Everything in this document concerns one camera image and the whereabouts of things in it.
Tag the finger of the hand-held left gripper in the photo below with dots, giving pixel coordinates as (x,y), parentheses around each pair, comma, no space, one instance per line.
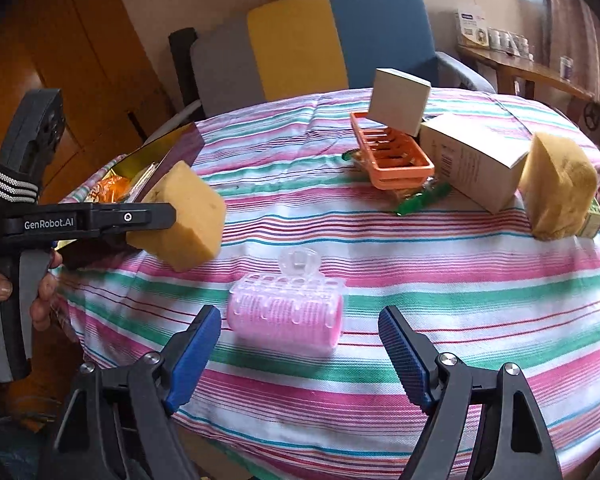
(130,217)

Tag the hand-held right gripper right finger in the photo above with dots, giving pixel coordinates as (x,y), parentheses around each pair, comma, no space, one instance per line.
(404,360)

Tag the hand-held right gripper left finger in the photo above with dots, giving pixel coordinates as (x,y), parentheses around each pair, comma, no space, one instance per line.
(195,350)

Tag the orange snack packet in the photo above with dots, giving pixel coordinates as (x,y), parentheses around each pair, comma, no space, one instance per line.
(110,187)

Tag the yellow sponge block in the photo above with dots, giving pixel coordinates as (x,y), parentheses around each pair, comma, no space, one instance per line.
(185,220)
(557,185)

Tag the gold tin box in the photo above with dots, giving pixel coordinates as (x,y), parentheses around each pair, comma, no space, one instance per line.
(180,147)

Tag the orange plastic rack tray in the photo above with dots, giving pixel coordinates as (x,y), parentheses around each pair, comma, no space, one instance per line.
(404,167)

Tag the large white cardboard box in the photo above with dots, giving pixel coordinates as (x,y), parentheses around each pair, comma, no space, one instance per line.
(474,165)

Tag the small beige cardboard box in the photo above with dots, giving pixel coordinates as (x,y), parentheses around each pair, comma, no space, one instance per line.
(397,102)

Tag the person's left hand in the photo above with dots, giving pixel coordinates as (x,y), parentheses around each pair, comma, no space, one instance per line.
(45,290)

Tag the wooden wardrobe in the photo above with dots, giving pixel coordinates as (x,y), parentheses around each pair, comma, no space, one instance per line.
(80,35)

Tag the green wrapper packet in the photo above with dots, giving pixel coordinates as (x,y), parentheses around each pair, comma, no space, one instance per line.
(422,200)

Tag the grey yellow blue armchair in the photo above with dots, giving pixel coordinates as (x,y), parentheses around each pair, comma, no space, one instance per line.
(290,45)

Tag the small green box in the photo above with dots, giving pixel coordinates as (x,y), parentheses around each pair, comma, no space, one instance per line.
(594,219)

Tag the wooden side table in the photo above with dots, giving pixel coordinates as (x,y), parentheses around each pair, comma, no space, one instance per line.
(529,72)

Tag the row of white cups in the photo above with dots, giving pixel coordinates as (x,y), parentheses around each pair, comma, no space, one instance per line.
(509,44)

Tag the small glass jar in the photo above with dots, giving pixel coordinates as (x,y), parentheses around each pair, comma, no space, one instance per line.
(566,68)

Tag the white carton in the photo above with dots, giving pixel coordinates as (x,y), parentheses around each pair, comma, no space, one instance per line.
(472,30)

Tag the beige curtain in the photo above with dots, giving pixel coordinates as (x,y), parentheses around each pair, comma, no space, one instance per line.
(574,20)

